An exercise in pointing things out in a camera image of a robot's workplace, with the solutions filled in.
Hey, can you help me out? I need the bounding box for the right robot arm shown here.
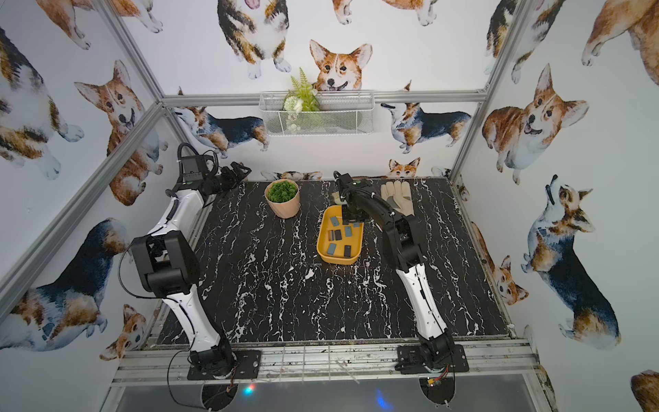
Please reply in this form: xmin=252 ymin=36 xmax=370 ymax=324
xmin=334 ymin=171 xmax=455 ymax=373

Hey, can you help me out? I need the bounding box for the beige work glove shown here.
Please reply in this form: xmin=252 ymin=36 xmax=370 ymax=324
xmin=381 ymin=180 xmax=415 ymax=216

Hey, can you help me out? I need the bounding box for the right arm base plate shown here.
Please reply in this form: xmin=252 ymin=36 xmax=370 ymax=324
xmin=394 ymin=344 xmax=470 ymax=375

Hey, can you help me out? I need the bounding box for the pink pot with green plant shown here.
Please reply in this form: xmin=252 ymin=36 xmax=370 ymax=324
xmin=264 ymin=179 xmax=300 ymax=219

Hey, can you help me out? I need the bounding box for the white wire wall basket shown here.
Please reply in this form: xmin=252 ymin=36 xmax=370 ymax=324
xmin=259 ymin=91 xmax=375 ymax=137

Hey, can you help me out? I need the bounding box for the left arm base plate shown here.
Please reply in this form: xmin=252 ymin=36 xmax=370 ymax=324
xmin=187 ymin=345 xmax=263 ymax=380

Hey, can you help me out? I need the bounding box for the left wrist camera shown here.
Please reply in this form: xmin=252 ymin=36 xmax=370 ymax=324
xmin=178 ymin=154 xmax=213 ymax=183

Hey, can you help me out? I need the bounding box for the yellow storage box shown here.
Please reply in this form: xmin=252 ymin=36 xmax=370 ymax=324
xmin=317 ymin=205 xmax=364 ymax=265

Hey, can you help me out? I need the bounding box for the yellow green sponge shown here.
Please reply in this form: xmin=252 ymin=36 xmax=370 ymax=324
xmin=332 ymin=192 xmax=344 ymax=205

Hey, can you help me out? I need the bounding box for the artificial fern with white flower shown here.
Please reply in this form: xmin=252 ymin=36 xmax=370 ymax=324
xmin=283 ymin=69 xmax=320 ymax=133

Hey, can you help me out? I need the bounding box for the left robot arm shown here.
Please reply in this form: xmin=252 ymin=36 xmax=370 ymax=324
xmin=130 ymin=162 xmax=252 ymax=377

